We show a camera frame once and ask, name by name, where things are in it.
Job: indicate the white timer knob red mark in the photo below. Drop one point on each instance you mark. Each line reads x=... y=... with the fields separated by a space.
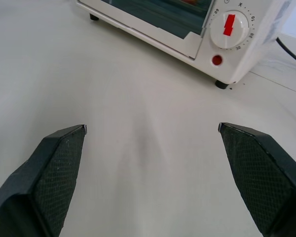
x=229 y=29

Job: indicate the white toaster oven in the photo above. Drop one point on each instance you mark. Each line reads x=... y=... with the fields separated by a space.
x=227 y=49

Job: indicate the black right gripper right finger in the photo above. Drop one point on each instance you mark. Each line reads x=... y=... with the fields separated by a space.
x=259 y=177

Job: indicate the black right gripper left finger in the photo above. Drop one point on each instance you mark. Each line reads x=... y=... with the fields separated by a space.
x=47 y=177

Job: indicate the glass oven door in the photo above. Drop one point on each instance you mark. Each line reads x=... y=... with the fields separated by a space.
x=150 y=19

